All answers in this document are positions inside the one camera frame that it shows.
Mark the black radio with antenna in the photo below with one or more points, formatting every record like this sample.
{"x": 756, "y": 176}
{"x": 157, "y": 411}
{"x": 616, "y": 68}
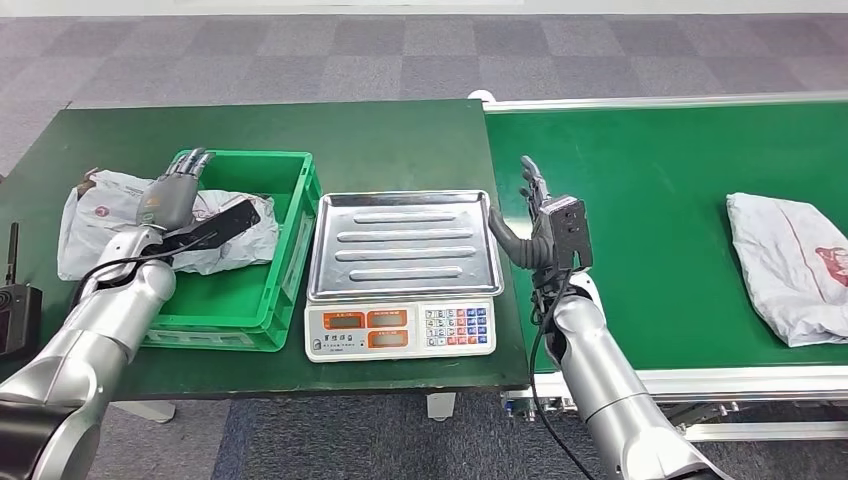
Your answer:
{"x": 18, "y": 318}

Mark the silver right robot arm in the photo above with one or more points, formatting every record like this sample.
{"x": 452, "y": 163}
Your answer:
{"x": 609, "y": 384}

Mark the grey plastic mailer package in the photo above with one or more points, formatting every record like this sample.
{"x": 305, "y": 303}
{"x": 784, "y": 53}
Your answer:
{"x": 99, "y": 212}
{"x": 782, "y": 265}

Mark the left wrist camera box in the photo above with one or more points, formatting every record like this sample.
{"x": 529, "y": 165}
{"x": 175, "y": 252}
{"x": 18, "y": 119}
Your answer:
{"x": 225, "y": 222}

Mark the white electronic scale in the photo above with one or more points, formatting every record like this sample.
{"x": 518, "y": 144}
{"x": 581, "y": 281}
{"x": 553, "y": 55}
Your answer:
{"x": 397, "y": 331}

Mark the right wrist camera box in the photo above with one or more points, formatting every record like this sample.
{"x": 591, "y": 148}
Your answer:
{"x": 570, "y": 228}

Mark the green conveyor belt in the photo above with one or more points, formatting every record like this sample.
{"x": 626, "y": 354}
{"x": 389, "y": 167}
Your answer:
{"x": 662, "y": 166}

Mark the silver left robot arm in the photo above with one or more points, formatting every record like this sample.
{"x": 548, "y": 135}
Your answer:
{"x": 86, "y": 344}

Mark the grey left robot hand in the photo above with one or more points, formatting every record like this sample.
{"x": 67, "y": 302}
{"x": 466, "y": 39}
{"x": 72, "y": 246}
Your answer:
{"x": 169, "y": 202}

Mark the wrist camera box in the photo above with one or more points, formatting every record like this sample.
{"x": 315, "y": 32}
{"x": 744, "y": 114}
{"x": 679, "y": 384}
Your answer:
{"x": 570, "y": 228}
{"x": 225, "y": 222}

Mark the green plastic crate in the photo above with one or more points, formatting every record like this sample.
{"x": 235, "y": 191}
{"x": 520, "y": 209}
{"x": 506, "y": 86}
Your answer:
{"x": 232, "y": 298}

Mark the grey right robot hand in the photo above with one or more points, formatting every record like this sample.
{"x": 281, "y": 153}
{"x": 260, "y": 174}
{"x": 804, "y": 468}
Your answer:
{"x": 536, "y": 248}

